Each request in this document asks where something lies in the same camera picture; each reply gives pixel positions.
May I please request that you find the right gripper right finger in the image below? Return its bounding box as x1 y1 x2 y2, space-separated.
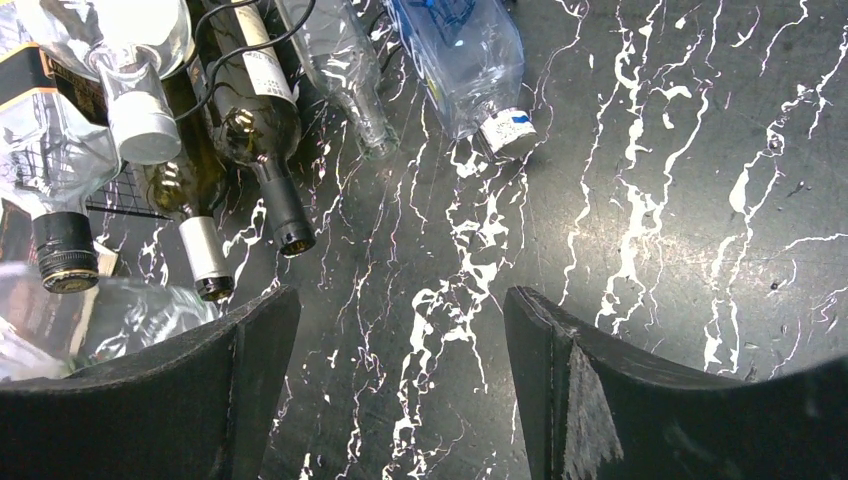
503 286 847 479

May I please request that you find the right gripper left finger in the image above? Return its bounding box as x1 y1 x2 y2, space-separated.
1 286 301 479

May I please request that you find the clear round flask bottle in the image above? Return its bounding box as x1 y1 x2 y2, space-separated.
1 262 219 383

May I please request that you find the dark green wine bottle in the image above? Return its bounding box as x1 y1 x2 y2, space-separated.
132 108 235 302

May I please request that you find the clear square liquor bottle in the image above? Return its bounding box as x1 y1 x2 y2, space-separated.
1 1 121 294

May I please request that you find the clear round silver-cap bottle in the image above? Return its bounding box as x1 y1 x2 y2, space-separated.
15 0 192 165

